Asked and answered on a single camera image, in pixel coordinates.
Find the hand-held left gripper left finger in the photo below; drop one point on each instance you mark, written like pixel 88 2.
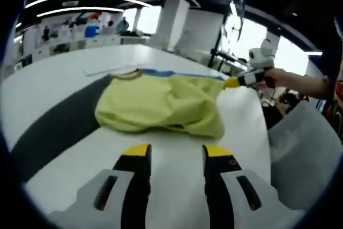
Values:
pixel 136 186

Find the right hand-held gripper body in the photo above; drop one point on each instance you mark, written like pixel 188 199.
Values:
pixel 261 57

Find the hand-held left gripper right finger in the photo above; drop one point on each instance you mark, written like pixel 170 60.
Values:
pixel 217 186

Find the yellow blue grey garment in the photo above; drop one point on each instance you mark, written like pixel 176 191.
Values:
pixel 139 100

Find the person's right hand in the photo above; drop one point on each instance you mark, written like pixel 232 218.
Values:
pixel 284 78

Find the black metal stand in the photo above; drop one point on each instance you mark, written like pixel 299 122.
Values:
pixel 225 55

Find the light grey fabric cover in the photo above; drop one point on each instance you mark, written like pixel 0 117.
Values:
pixel 302 154

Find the white square pillar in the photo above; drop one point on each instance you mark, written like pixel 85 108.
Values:
pixel 174 25

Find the white cabinet row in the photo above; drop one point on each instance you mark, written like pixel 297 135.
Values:
pixel 93 42

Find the blue plastic bin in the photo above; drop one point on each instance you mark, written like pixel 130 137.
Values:
pixel 91 31

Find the short ceiling light strip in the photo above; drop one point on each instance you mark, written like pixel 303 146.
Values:
pixel 80 8

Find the ceiling air vent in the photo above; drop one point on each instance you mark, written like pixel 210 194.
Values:
pixel 69 3

